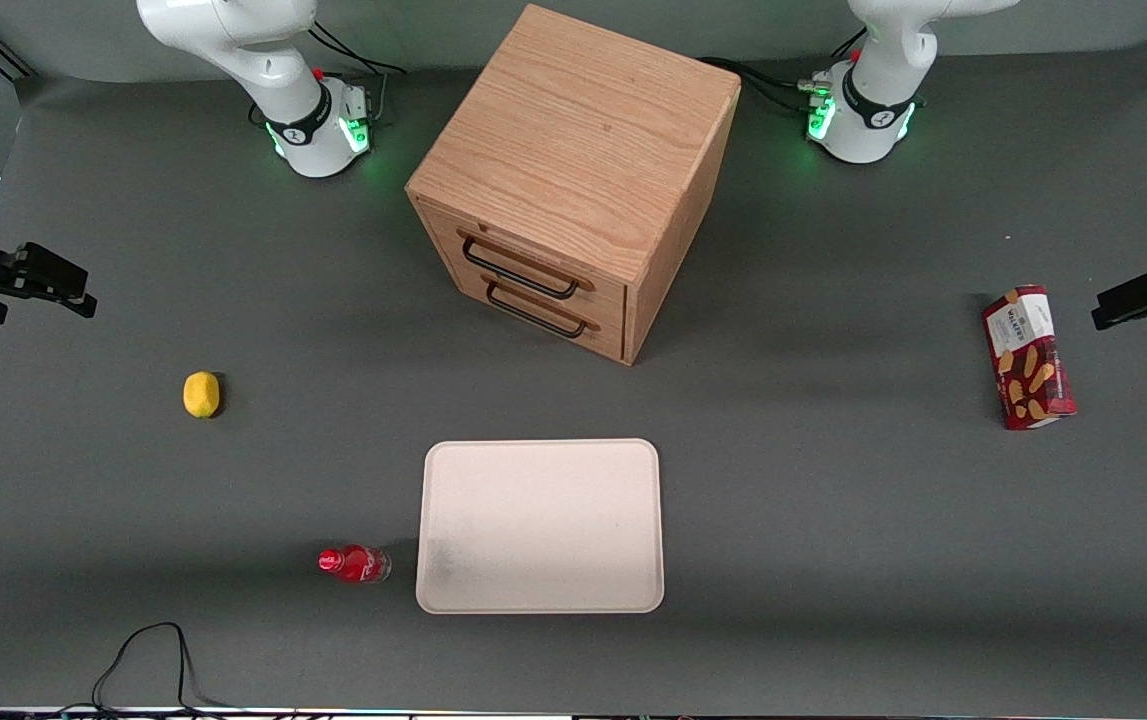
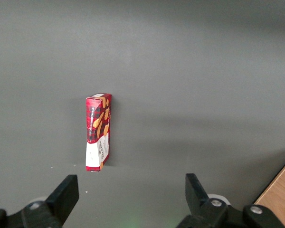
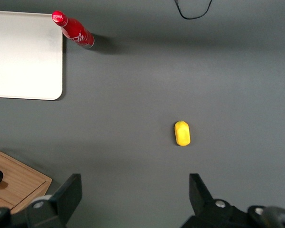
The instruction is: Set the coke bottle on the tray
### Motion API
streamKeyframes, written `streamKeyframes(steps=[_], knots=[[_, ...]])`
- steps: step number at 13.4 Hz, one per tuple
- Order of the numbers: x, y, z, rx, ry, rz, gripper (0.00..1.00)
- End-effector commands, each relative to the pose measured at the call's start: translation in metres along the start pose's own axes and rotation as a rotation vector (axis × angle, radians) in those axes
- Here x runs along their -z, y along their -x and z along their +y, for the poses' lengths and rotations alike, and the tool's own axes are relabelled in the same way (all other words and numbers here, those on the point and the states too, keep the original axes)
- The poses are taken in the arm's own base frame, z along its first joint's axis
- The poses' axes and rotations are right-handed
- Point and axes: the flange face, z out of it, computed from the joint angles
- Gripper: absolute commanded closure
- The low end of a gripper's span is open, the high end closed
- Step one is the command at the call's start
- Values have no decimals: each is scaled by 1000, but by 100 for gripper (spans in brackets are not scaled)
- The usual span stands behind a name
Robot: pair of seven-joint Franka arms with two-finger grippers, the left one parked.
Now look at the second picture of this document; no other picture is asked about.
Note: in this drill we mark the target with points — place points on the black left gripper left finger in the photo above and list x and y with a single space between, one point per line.
61 202

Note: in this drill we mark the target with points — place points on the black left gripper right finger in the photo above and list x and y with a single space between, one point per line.
197 197

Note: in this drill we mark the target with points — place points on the red tartan shortbread box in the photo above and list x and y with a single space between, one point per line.
97 123

